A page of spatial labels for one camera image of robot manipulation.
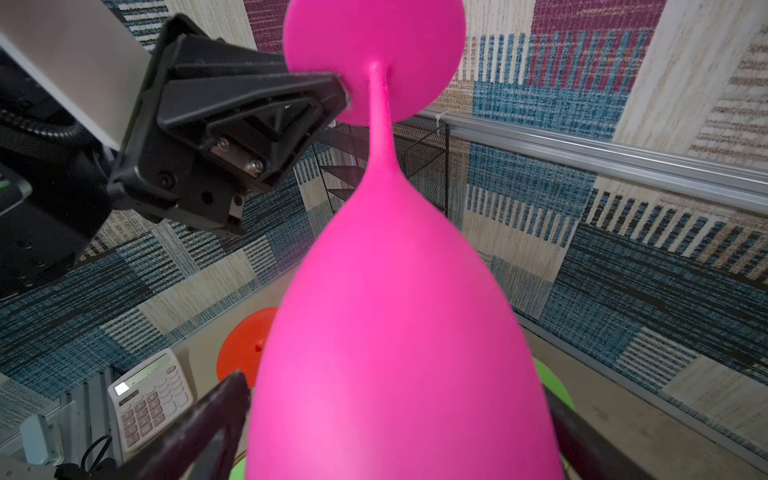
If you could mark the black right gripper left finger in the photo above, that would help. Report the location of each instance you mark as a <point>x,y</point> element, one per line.
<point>202,443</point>

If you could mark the front green wine glass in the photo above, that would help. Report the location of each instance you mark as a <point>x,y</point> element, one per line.
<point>547,377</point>

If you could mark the light blue flat device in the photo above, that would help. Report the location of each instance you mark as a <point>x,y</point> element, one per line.
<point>38,444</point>

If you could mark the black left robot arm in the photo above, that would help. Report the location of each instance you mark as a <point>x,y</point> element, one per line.
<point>54,175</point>

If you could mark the white pink calculator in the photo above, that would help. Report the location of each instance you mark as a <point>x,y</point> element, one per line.
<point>149,398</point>

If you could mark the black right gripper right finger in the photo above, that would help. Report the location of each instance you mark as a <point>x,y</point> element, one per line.
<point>590,454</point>

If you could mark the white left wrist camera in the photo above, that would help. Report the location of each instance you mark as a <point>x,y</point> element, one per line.
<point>83,56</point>

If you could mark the red wine glass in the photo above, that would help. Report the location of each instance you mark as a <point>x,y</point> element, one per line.
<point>243,348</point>

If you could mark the black mesh shelf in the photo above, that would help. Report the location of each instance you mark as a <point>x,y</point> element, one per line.
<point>422,151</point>

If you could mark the aluminium mounting rail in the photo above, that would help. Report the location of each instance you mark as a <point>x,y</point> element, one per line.
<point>82,436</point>

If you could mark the magenta wine glass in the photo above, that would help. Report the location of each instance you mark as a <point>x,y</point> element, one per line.
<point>394,353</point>

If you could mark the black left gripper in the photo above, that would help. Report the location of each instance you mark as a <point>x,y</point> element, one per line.
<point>257,117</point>

